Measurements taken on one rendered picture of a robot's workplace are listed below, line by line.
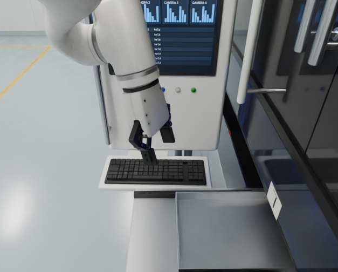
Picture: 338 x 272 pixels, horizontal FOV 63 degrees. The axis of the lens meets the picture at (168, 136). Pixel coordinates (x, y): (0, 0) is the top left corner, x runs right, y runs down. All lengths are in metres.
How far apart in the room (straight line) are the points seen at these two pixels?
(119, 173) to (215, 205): 0.41
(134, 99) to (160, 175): 0.62
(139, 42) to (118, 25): 0.04
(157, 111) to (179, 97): 0.55
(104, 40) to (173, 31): 0.51
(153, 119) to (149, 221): 0.43
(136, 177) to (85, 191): 1.20
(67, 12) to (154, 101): 0.24
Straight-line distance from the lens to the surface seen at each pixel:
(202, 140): 1.23
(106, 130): 1.15
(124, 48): 0.52
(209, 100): 1.12
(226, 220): 0.92
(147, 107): 0.54
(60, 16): 0.43
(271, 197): 0.83
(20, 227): 2.21
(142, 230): 0.88
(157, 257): 0.83
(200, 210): 0.93
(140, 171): 1.13
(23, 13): 6.24
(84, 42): 0.55
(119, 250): 1.90
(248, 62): 0.82
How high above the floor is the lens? 1.60
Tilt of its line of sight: 36 degrees down
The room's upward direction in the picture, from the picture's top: straight up
